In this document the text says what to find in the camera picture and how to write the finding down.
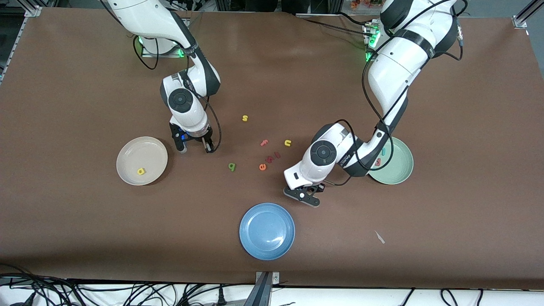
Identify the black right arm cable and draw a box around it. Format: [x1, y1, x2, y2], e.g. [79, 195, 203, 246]
[133, 34, 222, 153]

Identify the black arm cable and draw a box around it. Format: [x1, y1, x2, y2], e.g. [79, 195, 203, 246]
[133, 34, 222, 153]
[325, 0, 468, 187]

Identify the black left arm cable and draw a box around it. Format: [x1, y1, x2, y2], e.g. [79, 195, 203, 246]
[325, 0, 468, 187]

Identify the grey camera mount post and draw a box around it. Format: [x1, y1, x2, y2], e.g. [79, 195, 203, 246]
[244, 271, 281, 306]

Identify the light green plate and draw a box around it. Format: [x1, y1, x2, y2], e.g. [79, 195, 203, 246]
[368, 136, 414, 185]

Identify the beige plate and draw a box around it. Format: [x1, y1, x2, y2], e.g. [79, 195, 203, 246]
[116, 136, 169, 186]

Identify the brown table mat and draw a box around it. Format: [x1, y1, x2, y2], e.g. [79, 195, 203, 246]
[0, 8, 544, 290]

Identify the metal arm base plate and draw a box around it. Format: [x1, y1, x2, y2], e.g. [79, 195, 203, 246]
[363, 19, 381, 63]
[140, 37, 188, 58]

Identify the aluminium frame rail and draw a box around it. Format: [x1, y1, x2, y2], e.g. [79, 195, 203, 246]
[512, 0, 544, 29]
[0, 4, 43, 85]

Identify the black table cable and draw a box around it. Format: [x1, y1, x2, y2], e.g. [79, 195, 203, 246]
[297, 15, 371, 39]
[336, 12, 370, 27]

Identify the blue plate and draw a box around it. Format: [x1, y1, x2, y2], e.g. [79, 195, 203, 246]
[239, 202, 296, 261]

